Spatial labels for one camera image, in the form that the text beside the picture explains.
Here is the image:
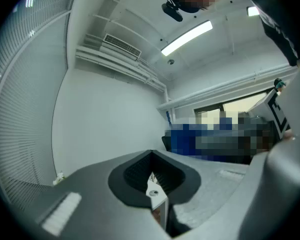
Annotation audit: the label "dark framed window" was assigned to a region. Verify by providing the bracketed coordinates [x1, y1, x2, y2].
[194, 88, 275, 116]

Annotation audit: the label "person's right hand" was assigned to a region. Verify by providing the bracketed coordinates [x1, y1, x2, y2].
[283, 130, 297, 142]

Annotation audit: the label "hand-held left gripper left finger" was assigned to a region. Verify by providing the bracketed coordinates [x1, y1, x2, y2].
[22, 149, 172, 240]

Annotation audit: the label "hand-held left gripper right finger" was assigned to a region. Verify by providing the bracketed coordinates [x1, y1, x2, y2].
[152, 150, 251, 236]

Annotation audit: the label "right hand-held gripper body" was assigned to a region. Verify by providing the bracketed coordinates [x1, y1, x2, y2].
[264, 88, 292, 143]

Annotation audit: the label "small square ceiling light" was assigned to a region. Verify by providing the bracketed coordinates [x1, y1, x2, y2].
[246, 5, 260, 17]

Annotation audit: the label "long ceiling light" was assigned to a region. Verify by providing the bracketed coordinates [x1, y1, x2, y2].
[161, 20, 213, 57]

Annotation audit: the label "person's black sweater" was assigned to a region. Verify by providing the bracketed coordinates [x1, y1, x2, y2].
[241, 0, 300, 67]

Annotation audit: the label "ribbed glass partition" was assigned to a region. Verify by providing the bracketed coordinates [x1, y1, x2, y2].
[0, 0, 73, 210]

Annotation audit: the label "white horizontal pipe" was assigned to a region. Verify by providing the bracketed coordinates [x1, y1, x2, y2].
[156, 63, 300, 110]

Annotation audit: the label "black head-mounted camera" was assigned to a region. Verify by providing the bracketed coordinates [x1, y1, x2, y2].
[161, 0, 184, 22]

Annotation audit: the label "white ceiling pipes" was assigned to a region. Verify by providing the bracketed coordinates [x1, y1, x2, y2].
[76, 13, 170, 92]

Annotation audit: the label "white air conditioner vent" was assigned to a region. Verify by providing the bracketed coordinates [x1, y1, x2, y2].
[101, 33, 143, 60]

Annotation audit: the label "white artificial flowers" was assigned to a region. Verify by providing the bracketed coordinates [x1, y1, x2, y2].
[52, 171, 66, 186]

